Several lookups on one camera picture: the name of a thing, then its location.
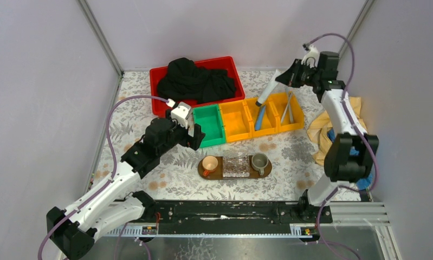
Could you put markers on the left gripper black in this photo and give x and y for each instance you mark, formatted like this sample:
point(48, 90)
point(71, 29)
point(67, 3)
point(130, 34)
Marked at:
point(193, 135)

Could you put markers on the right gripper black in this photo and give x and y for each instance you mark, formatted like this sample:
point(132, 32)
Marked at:
point(288, 77)

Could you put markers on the white toothpaste tube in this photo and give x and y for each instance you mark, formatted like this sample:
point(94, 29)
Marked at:
point(268, 89)

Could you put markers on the orange cup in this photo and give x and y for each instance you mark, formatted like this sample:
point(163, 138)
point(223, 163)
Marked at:
point(209, 164)

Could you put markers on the blue toothpaste tube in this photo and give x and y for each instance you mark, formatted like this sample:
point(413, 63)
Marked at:
point(259, 119)

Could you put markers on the clear textured glass holder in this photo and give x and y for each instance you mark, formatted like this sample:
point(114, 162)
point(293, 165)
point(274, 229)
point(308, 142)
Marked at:
point(236, 167)

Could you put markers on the grey cup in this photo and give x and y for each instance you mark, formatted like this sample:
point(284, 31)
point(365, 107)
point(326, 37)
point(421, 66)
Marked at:
point(259, 162)

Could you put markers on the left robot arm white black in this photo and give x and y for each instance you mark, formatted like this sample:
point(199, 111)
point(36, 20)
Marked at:
point(76, 228)

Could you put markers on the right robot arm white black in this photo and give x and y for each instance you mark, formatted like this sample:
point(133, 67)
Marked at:
point(332, 94)

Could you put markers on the brown wooden oval tray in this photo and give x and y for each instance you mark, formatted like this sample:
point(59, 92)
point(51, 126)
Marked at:
point(217, 174)

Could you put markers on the yellow bin with toothpaste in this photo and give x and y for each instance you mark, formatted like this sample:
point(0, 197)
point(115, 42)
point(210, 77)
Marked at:
point(269, 122)

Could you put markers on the green plastic bin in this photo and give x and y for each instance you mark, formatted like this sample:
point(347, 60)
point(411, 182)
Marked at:
point(210, 120)

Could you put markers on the red plastic bin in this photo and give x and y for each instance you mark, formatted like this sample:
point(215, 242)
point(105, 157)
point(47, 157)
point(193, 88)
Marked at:
point(226, 62)

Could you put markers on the yellow cloth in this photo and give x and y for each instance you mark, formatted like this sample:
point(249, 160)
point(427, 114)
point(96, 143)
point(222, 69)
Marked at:
point(319, 128)

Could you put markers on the black cloth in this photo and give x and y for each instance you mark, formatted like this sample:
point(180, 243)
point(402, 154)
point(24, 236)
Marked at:
point(186, 81)

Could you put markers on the blue cloth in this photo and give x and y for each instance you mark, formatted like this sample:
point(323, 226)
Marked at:
point(365, 183)

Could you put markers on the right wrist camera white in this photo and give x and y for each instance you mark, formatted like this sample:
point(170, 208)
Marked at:
point(312, 55)

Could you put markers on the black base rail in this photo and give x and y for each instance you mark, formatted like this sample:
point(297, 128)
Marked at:
point(218, 217)

